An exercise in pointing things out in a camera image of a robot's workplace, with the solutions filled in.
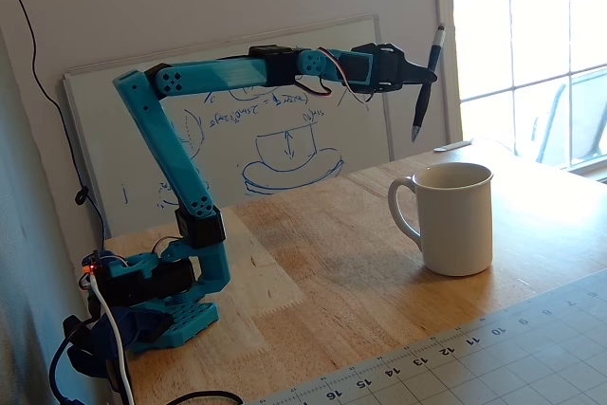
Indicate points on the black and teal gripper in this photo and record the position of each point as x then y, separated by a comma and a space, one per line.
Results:
390, 69

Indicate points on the dark blue ballpoint pen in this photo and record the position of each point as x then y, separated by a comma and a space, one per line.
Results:
421, 111

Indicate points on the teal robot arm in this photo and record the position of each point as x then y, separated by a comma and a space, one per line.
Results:
223, 73

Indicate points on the white ceramic mug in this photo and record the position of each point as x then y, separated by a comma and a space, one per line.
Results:
455, 225

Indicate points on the small white stick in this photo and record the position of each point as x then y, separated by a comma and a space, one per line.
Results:
453, 145

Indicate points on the white framed window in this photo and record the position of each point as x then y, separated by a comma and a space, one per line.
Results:
531, 44

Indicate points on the whiteboard with blue writing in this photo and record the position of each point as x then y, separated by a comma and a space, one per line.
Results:
284, 139

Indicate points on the grey patio chair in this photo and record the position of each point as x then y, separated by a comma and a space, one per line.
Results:
583, 115

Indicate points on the grey gridded cutting mat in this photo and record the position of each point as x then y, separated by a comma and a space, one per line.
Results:
498, 362

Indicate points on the blue table clamp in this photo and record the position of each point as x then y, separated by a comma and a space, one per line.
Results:
137, 324

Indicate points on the controller board with red light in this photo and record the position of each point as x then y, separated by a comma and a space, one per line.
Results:
92, 268

